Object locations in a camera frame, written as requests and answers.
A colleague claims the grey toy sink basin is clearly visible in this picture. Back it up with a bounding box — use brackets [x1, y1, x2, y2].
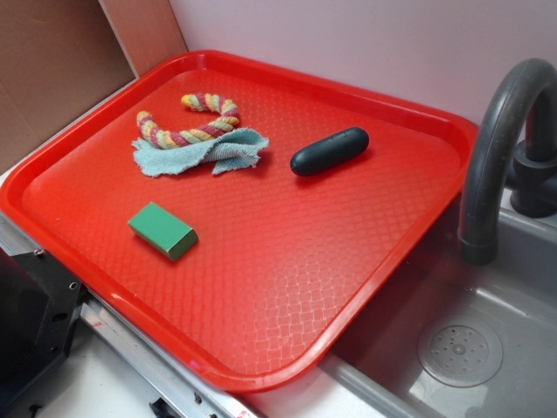
[320, 187, 557, 418]

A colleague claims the multicolour twisted rope toy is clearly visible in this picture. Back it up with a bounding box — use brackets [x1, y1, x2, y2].
[136, 93, 240, 150]

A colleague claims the grey toy faucet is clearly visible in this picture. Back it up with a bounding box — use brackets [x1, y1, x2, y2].
[458, 58, 556, 266]

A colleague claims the grey sink drain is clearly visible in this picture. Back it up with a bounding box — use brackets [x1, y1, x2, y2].
[417, 315, 503, 388]

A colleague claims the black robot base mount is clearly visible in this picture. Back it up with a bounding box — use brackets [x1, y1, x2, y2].
[1, 251, 84, 415]

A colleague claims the light blue cloth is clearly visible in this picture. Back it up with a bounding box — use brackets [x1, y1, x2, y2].
[132, 128, 270, 178]

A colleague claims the green rectangular block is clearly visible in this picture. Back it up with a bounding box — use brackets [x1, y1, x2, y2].
[128, 202, 199, 261]

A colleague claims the dark green plastic pickle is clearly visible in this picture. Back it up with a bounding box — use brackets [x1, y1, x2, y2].
[290, 127, 370, 177]

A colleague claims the brown cardboard panel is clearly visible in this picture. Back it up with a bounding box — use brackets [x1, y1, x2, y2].
[1, 1, 187, 172]

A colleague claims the red plastic tray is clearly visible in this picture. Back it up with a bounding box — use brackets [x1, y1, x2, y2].
[1, 51, 477, 393]

